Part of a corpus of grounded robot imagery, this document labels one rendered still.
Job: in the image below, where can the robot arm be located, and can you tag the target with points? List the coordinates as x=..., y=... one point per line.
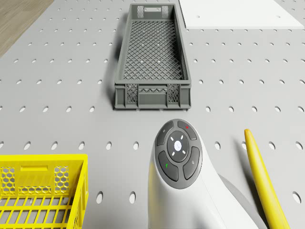
x=181, y=205

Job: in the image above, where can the dark grey basket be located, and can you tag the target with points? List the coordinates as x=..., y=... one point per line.
x=152, y=95

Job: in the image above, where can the yellow basket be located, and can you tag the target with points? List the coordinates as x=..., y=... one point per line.
x=43, y=162

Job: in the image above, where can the banana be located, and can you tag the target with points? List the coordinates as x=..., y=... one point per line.
x=262, y=176

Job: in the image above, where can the white board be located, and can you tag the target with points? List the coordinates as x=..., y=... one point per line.
x=238, y=14

